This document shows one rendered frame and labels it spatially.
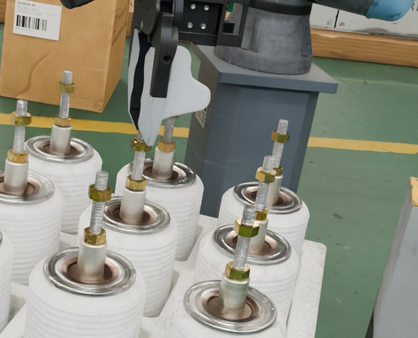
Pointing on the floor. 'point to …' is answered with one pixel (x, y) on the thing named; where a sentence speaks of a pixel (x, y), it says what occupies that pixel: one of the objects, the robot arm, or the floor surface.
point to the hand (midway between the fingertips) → (138, 123)
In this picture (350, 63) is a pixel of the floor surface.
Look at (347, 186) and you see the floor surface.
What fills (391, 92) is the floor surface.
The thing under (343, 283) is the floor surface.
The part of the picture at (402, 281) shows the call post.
